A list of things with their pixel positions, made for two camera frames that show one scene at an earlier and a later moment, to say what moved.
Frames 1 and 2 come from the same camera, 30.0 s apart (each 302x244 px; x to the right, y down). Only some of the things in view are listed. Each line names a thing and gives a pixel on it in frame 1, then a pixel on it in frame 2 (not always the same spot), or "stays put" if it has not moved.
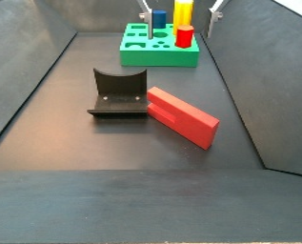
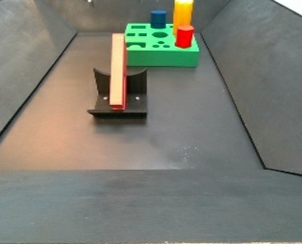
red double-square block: x=181 y=118 -> x=117 y=72
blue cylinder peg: x=159 y=18 stays put
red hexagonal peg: x=184 y=32 stays put
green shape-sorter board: x=141 y=51 stays put
